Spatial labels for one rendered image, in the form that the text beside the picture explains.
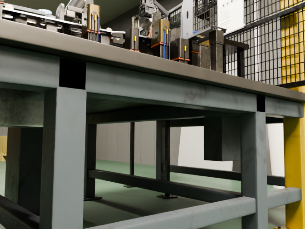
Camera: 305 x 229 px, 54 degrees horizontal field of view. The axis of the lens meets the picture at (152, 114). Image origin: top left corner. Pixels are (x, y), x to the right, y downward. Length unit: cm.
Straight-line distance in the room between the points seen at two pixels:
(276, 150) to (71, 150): 263
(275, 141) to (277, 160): 18
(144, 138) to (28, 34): 498
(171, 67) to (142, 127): 477
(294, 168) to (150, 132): 399
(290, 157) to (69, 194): 124
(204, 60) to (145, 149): 398
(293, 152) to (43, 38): 136
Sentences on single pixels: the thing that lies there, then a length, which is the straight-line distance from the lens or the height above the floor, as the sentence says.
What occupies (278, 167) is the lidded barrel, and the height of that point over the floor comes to 21.
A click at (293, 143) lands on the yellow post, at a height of 45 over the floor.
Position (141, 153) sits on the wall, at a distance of 566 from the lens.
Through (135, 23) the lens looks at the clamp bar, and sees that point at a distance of 193.
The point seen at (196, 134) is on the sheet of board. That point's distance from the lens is 410.
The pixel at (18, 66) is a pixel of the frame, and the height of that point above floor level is 62.
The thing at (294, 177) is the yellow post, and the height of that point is 28.
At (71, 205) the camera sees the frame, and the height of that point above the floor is 31.
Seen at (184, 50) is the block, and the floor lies 92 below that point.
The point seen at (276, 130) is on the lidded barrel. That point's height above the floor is 56.
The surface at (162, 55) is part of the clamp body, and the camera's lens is 147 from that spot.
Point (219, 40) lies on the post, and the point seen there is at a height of 94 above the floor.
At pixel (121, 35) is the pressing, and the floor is 100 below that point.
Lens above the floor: 47
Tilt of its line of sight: 5 degrees up
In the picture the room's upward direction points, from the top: 1 degrees clockwise
